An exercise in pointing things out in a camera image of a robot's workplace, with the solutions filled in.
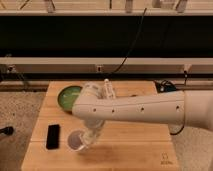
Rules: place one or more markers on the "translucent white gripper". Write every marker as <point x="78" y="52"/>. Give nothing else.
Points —
<point x="91" y="131"/>

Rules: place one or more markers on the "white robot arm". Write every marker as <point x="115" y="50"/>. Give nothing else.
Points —
<point x="189" y="108"/>

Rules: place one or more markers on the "white ceramic cup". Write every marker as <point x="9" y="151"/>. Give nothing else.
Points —
<point x="75" y="142"/>

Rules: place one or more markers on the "wooden cutting board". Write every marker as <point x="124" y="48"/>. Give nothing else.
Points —
<point x="122" y="146"/>

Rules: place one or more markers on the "white tube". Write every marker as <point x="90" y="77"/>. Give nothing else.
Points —
<point x="109" y="91"/>

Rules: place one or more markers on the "green bowl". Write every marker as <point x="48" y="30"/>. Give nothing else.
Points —
<point x="67" y="97"/>

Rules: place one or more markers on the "black smartphone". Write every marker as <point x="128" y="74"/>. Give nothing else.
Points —
<point x="53" y="136"/>

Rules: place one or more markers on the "black object at left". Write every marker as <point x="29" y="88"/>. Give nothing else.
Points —
<point x="7" y="130"/>

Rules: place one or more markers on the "grey metal rail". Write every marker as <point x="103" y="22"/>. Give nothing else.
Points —
<point x="107" y="65"/>

